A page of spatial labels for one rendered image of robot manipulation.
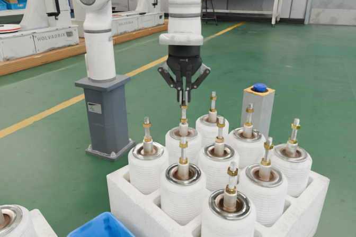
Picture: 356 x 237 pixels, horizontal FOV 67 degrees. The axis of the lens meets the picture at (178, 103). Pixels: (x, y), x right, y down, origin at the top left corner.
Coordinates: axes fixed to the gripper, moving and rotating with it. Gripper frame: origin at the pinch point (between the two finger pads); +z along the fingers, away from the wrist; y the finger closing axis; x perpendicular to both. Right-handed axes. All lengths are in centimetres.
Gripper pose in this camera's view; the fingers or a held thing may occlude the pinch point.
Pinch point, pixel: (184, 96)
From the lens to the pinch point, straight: 67.7
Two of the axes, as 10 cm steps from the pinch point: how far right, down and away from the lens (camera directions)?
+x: -1.4, 3.9, -9.1
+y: -9.9, -0.5, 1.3
